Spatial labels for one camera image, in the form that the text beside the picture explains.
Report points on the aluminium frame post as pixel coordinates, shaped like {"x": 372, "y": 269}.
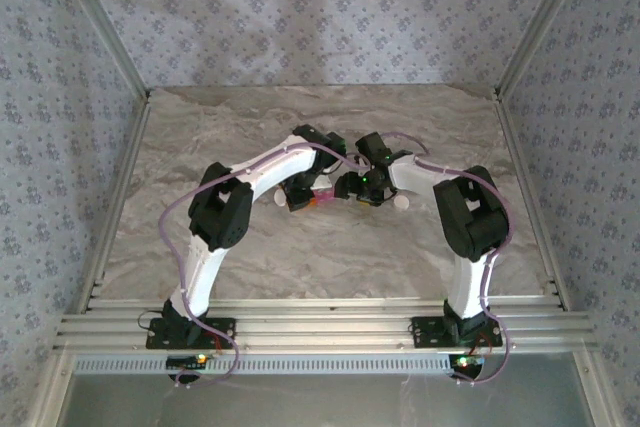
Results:
{"x": 545, "y": 22}
{"x": 100, "y": 22}

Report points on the white bottle cap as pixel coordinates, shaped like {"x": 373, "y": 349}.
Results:
{"x": 402, "y": 203}

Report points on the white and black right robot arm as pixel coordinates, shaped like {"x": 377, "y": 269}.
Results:
{"x": 470, "y": 287}

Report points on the grey metal panel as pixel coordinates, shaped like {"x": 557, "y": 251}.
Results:
{"x": 320, "y": 402}

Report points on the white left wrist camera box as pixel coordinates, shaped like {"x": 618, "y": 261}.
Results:
{"x": 323, "y": 182}

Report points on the orange and pink pill organizer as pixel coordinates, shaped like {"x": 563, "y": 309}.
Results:
{"x": 324, "y": 195}

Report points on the aluminium table edge rail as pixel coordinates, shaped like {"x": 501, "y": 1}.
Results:
{"x": 125, "y": 172}
{"x": 520, "y": 172}

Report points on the small circuit board with LED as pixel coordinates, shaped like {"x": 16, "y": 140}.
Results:
{"x": 187, "y": 361}
{"x": 467, "y": 361}

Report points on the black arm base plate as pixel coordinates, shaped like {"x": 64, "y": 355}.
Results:
{"x": 430, "y": 334}
{"x": 165, "y": 339}

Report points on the aluminium mounting rail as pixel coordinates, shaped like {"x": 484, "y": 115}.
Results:
{"x": 320, "y": 327}

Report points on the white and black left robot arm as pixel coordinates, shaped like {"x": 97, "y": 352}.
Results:
{"x": 200, "y": 272}

